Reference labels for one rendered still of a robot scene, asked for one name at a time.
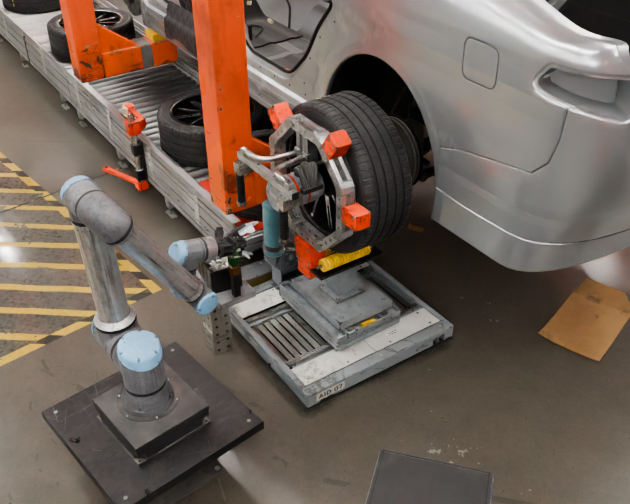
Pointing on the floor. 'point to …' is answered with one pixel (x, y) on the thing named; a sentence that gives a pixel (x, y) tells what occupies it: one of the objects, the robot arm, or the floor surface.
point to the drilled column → (218, 330)
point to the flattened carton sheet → (589, 319)
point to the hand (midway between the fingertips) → (254, 237)
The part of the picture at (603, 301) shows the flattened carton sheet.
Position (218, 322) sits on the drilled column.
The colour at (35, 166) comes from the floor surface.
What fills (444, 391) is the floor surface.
